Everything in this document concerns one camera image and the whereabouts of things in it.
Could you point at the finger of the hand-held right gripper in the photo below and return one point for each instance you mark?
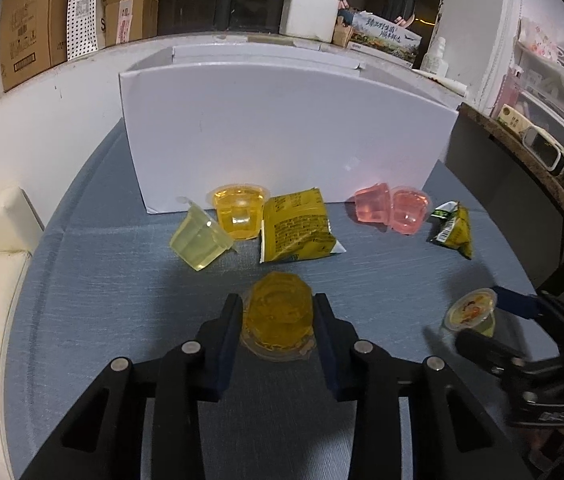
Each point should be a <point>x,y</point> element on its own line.
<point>491,355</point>
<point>514,301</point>

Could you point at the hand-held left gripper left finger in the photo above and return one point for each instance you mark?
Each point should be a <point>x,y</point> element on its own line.
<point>229,340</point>

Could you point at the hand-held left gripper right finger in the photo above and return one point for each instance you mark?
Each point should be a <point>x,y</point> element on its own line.
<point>327,347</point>

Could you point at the jelly cup with printed lid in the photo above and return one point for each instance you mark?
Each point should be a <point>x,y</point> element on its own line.
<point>469,310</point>

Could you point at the orange jelly cup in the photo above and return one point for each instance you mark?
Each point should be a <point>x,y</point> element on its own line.
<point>239,212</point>
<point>277,312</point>

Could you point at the white cardboard box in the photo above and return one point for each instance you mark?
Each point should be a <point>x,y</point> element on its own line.
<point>287,135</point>

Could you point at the person's right hand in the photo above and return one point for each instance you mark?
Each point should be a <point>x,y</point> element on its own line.
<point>561,440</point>

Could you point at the green yellow snack packet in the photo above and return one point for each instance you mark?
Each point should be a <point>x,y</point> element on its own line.
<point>454,230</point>

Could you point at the pale yellow jelly cup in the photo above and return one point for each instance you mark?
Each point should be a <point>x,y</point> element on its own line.
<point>197,242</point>

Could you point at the dark stone counter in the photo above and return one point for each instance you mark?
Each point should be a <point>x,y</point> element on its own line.
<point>501,195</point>

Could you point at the pink jelly cup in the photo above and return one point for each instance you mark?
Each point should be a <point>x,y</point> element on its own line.
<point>372,205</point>
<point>409,212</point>

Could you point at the small black screen device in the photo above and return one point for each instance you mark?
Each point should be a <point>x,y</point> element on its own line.
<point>544,149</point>

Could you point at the yellow cheese pattern box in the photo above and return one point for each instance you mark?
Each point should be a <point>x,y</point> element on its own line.
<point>514,119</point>

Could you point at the white tube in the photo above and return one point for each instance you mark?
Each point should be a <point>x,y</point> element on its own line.
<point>449,83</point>

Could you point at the white plastic bottle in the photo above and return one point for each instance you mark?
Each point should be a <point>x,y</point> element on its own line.
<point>435,57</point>

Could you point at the pink floral pouch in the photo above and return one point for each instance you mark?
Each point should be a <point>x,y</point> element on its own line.
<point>539,42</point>

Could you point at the landscape printed box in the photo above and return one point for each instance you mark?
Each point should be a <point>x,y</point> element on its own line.
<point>386,40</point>

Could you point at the pink plastic clip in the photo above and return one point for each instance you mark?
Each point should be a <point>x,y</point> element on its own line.
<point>405,20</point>

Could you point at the white foam box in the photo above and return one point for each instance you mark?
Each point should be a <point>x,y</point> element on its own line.
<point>309,17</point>

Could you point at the small open cardboard box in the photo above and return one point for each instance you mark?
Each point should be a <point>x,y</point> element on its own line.
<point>129,15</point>

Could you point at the dotted white paper bag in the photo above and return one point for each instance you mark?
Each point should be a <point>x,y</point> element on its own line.
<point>82,10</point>

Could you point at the large brown cardboard box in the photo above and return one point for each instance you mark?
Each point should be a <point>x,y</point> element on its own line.
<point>32,25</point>

